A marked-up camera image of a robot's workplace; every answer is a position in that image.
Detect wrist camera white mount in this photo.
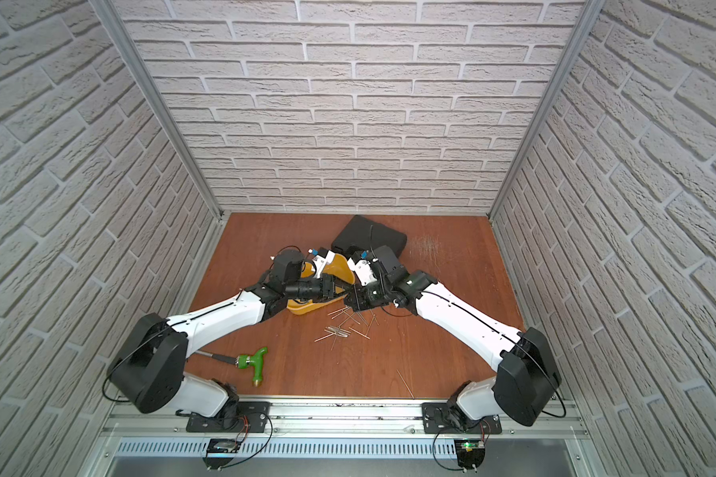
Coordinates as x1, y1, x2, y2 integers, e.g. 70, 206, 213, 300
348, 250, 377, 286
309, 248, 336, 278

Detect aluminium corner post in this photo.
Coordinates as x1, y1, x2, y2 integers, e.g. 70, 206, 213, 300
488, 0, 605, 222
91, 0, 224, 221

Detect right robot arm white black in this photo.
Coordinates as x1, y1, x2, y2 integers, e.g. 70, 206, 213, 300
345, 246, 562, 431

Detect right aluminium corner post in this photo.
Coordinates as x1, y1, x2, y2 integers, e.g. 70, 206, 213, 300
488, 0, 605, 222

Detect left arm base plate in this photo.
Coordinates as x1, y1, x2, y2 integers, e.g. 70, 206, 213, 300
186, 401, 272, 433

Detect yellow plastic storage box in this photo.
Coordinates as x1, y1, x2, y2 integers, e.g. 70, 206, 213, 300
286, 248, 355, 315

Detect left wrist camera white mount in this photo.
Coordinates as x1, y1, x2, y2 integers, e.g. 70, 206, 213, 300
309, 248, 336, 278

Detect black plastic tool case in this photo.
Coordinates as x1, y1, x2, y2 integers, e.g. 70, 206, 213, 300
330, 215, 408, 258

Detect left aluminium corner post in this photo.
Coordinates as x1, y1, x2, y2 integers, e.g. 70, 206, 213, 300
91, 0, 224, 221

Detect steel nail near front rail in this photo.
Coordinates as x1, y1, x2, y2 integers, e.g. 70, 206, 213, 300
396, 370, 416, 399

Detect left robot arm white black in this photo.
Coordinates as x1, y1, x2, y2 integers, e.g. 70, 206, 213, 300
103, 248, 355, 419

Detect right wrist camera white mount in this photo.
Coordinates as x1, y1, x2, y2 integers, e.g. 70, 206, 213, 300
348, 250, 377, 286

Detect steel nail bundle nail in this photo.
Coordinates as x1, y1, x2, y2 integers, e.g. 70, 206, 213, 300
325, 326, 350, 338

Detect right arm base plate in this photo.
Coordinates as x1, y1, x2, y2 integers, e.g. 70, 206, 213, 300
421, 401, 502, 435

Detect right controller board with cable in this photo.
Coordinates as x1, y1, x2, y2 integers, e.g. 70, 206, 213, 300
453, 439, 486, 472

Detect controller board with cable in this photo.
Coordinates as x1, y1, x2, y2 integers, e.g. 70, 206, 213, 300
203, 438, 243, 471
453, 439, 486, 472

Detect steel nail centre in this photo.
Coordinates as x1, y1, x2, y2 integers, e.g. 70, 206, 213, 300
345, 307, 368, 326

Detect aluminium front rail frame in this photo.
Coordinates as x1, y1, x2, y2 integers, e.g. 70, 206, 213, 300
82, 396, 604, 476

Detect left controller board with cable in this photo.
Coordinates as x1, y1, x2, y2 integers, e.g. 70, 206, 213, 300
203, 438, 243, 471

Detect steel nail long lower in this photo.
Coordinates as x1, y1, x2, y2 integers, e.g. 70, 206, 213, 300
313, 333, 336, 343

